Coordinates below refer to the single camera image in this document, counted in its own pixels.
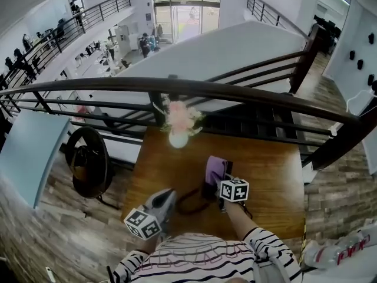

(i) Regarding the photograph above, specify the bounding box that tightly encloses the short black balcony railing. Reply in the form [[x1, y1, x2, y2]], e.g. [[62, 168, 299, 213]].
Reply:
[[246, 0, 310, 40]]

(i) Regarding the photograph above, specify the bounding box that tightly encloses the dark wooden handrail railing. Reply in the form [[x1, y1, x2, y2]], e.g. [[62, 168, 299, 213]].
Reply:
[[0, 77, 377, 170]]

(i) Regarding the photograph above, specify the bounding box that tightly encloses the purple cloth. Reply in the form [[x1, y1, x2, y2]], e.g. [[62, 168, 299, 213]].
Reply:
[[205, 155, 229, 187]]

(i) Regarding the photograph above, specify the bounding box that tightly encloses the grey bag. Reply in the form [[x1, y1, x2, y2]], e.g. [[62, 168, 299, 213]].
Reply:
[[252, 256, 292, 283]]

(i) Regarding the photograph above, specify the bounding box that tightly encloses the wrapped pack of water bottles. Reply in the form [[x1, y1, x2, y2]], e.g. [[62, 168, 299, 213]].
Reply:
[[300, 225, 377, 271]]

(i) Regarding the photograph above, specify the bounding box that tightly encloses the pink flower bouquet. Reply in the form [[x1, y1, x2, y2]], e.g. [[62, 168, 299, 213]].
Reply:
[[152, 94, 206, 137]]

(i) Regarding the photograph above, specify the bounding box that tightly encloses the group of black hung devices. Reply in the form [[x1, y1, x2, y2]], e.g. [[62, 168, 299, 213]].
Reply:
[[347, 32, 377, 93]]

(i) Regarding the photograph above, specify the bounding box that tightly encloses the light blue table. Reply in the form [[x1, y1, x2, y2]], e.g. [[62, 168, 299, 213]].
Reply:
[[0, 110, 71, 209]]

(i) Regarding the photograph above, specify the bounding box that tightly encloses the glass entrance window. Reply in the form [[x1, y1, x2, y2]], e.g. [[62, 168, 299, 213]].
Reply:
[[152, 0, 221, 44]]

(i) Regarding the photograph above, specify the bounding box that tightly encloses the black stair railing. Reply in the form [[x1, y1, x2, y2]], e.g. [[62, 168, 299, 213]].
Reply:
[[206, 24, 322, 94]]

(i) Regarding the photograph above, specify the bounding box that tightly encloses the long black balcony railing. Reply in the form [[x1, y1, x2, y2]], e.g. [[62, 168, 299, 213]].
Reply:
[[0, 0, 132, 84]]

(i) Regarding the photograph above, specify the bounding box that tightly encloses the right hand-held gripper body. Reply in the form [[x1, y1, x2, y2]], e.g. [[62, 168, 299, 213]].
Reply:
[[217, 174, 250, 213]]

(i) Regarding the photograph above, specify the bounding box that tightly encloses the dark round-back chair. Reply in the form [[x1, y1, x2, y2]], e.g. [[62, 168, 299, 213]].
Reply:
[[64, 126, 120, 210]]

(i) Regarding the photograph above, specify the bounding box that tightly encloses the white partition panel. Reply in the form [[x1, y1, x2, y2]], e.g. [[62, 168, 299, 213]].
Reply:
[[335, 0, 377, 116]]

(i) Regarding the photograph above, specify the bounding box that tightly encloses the white cabinet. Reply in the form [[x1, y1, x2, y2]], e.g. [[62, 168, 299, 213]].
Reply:
[[114, 22, 139, 52]]

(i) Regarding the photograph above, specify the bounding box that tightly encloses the person's left forearm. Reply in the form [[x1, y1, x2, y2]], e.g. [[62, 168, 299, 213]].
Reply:
[[135, 234, 161, 255]]

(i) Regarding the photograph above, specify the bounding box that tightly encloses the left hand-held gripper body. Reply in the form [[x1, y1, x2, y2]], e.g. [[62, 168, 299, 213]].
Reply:
[[123, 201, 170, 242]]

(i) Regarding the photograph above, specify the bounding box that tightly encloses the person's right forearm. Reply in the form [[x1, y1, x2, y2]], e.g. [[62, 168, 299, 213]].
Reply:
[[226, 200, 262, 243]]

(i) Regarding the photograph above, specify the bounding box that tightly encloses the white vase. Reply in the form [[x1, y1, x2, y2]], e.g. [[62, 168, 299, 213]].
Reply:
[[168, 133, 189, 149]]

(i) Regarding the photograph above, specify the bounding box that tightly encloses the white cable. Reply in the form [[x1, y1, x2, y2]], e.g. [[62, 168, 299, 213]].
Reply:
[[346, 88, 377, 113]]

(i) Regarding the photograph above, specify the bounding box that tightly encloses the person's striped shirt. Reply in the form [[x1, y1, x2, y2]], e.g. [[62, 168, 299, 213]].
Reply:
[[113, 227, 303, 283]]

